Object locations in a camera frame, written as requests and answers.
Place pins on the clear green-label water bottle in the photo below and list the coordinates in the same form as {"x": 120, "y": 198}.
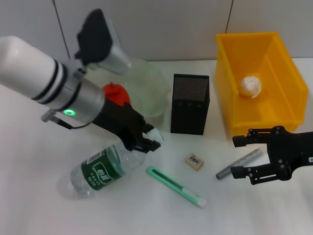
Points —
{"x": 100, "y": 171}

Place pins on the pale green glass fruit plate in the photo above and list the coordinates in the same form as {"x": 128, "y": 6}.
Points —
{"x": 151, "y": 93}

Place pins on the beige eraser with barcode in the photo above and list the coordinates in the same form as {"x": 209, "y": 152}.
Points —
{"x": 194, "y": 161}

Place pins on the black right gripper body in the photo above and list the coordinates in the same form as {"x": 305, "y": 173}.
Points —
{"x": 291, "y": 151}

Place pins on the black mesh pen holder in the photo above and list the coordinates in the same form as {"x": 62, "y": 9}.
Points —
{"x": 189, "y": 107}

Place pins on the red-orange toy orange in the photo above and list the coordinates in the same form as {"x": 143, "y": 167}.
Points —
{"x": 117, "y": 93}

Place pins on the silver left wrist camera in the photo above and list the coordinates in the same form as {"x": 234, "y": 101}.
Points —
{"x": 100, "y": 41}

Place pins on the white paper ball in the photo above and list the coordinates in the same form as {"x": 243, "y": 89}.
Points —
{"x": 250, "y": 86}

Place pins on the green utility knife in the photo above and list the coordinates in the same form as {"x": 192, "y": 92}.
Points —
{"x": 171, "y": 183}

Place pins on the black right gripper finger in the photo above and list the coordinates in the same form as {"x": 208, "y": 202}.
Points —
{"x": 254, "y": 136}
{"x": 258, "y": 173}

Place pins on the grey marker pen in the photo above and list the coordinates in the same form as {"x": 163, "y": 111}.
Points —
{"x": 247, "y": 159}

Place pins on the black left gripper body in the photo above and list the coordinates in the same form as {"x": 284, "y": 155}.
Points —
{"x": 119, "y": 120}

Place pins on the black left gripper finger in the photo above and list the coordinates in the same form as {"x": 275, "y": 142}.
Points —
{"x": 146, "y": 145}
{"x": 148, "y": 127}

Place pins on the yellow plastic bin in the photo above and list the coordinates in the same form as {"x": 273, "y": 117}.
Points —
{"x": 274, "y": 115}

